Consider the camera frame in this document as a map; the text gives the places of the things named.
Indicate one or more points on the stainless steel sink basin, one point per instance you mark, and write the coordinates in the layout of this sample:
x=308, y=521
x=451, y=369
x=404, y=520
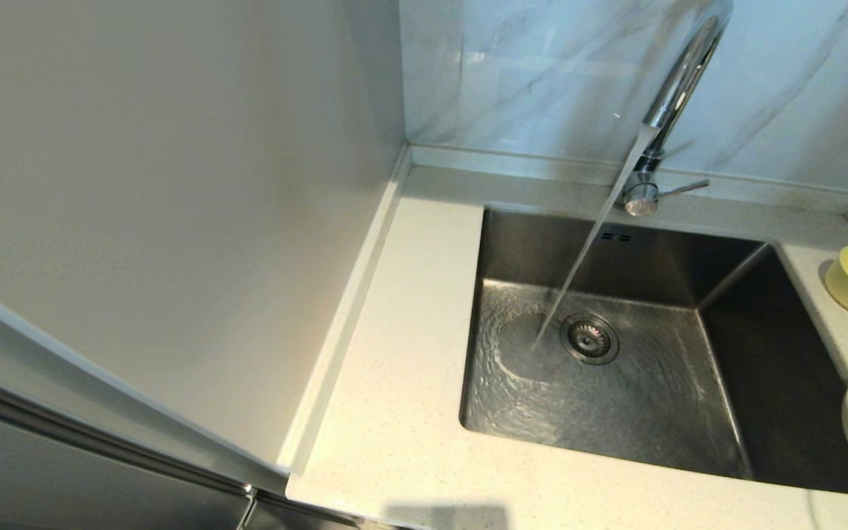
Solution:
x=527, y=419

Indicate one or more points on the chrome gooseneck kitchen faucet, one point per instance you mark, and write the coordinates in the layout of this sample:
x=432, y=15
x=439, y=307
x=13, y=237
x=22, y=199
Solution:
x=682, y=81

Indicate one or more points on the round metal drain strainer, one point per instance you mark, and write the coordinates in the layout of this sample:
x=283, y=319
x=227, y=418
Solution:
x=589, y=339

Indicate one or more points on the white tall side panel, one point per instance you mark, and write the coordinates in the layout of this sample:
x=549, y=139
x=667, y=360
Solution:
x=174, y=184

